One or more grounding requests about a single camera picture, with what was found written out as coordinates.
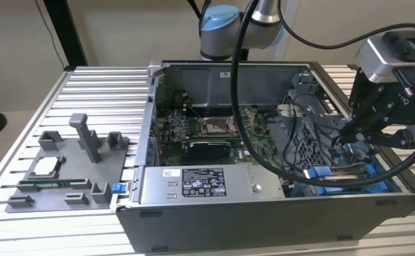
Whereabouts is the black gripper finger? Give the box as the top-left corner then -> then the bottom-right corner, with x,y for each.
338,106 -> 390,143
366,125 -> 415,150

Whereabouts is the black sleeved power wire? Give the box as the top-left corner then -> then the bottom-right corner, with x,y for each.
326,132 -> 353,169

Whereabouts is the hard disk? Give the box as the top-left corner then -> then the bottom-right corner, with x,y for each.
305,164 -> 378,187

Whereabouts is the grey perforated disk cage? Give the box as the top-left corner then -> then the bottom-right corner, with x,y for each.
267,87 -> 350,171

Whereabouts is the empty blue disk carrier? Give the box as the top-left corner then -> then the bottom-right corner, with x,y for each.
315,183 -> 349,196

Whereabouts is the black RAM slot bank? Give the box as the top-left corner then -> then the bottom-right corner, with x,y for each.
188,134 -> 243,141

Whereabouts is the CPU socket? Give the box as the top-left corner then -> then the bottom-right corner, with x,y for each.
199,116 -> 239,137

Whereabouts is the black graphics card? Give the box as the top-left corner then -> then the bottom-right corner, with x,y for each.
187,140 -> 232,161

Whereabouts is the dark grey PC case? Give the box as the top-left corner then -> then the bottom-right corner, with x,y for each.
110,60 -> 415,254

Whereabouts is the green motherboard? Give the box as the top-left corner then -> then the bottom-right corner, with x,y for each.
155,102 -> 283,167

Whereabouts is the silver power supply unit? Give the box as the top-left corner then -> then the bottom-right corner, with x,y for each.
138,164 -> 286,205

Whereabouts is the grey parts rack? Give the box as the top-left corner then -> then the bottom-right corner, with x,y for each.
6,113 -> 132,214

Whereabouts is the green RAM stick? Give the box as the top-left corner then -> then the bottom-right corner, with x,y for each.
20,179 -> 87,186

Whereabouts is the silver CPU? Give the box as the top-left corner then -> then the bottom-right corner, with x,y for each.
32,157 -> 60,175

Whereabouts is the blue data wire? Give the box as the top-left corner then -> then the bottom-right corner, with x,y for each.
338,142 -> 370,167

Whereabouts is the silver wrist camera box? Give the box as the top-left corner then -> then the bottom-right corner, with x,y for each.
355,34 -> 415,83

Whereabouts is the thin black camera cable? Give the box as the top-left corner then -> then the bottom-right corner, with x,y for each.
281,0 -> 415,50

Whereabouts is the thick black cable hose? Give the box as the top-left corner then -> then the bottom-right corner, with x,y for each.
230,0 -> 415,187

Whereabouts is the black upright post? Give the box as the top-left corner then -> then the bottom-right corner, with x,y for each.
43,0 -> 90,67

